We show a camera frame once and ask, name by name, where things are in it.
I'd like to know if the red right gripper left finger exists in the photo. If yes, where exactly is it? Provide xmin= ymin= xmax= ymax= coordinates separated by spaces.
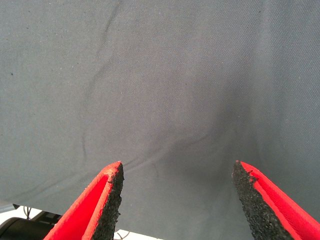
xmin=43 ymin=160 xmax=125 ymax=240

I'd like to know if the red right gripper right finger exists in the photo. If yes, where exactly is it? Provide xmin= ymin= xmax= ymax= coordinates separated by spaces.
xmin=231 ymin=160 xmax=320 ymax=240

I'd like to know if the dark grey table cloth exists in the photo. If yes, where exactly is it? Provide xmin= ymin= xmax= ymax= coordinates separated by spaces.
xmin=0 ymin=0 xmax=320 ymax=240

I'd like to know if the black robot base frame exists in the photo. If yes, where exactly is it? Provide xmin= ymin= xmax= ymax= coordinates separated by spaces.
xmin=0 ymin=211 xmax=63 ymax=240

